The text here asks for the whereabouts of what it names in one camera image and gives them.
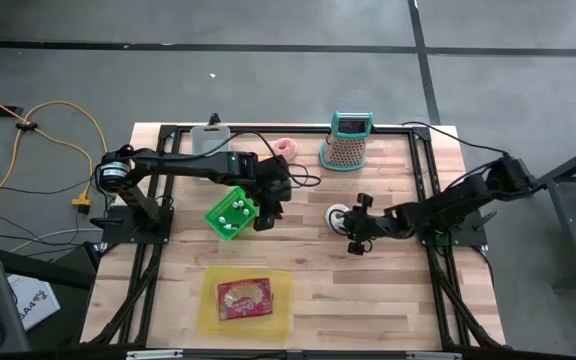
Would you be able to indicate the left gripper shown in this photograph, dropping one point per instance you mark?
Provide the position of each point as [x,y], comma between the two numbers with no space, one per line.
[273,190]

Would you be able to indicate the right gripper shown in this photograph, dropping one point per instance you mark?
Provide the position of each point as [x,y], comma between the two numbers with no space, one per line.
[368,225]

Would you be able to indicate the white frosted donut blue drizzle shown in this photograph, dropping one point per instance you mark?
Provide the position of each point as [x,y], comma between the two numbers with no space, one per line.
[329,216]

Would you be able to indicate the green plastic basket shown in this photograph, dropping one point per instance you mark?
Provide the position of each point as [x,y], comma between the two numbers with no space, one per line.
[234,215]

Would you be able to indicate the pink frosted donut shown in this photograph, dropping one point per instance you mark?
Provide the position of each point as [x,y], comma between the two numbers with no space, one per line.
[288,145]

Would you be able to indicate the red popcorn packet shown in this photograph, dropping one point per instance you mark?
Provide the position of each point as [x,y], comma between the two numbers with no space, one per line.
[245,300]

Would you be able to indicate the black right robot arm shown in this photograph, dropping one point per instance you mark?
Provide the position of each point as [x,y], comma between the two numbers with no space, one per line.
[443,205]

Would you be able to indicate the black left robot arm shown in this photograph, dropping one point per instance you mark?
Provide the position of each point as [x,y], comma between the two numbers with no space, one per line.
[183,165]

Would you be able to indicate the metal box grater teal trim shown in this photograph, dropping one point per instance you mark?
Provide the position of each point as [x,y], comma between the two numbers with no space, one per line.
[343,150]

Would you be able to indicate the clear plastic bin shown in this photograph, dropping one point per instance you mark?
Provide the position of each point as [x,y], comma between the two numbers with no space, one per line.
[210,140]

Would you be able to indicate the black table edge clamp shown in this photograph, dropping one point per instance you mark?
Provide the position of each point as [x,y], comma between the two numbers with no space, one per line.
[213,120]

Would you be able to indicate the black metal side table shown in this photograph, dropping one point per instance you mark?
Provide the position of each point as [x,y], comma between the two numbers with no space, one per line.
[568,220]

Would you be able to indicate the white printed box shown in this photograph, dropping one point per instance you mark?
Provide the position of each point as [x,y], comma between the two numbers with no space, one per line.
[33,305]

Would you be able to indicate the black aluminium table frame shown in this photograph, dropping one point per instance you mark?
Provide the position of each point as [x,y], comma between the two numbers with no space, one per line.
[308,130]

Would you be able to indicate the silver mounting bracket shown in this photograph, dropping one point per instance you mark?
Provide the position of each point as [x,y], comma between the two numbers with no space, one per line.
[433,356]
[153,355]

